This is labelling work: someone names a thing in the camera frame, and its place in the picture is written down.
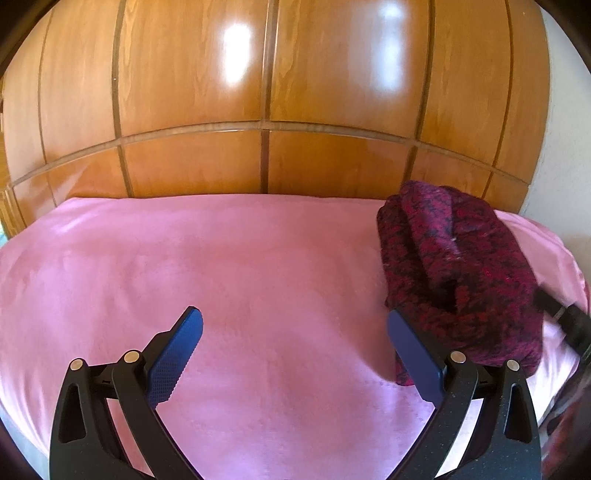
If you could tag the dark red floral knit garment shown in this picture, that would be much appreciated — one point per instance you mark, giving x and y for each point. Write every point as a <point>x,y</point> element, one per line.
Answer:
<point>461,277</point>

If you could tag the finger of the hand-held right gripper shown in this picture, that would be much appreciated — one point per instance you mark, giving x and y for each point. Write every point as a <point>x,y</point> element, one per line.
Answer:
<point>551,302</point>

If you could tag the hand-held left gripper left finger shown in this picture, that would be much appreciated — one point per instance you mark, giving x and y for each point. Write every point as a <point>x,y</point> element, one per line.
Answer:
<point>178,357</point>

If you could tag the pink bed sheet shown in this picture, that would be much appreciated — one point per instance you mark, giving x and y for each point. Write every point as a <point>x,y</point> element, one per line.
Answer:
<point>184,258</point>

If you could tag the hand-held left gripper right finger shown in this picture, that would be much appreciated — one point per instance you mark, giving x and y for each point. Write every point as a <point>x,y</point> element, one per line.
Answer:
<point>418,357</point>

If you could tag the wooden panelled wardrobe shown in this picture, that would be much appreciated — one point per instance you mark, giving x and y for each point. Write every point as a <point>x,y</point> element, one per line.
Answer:
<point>323,161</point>

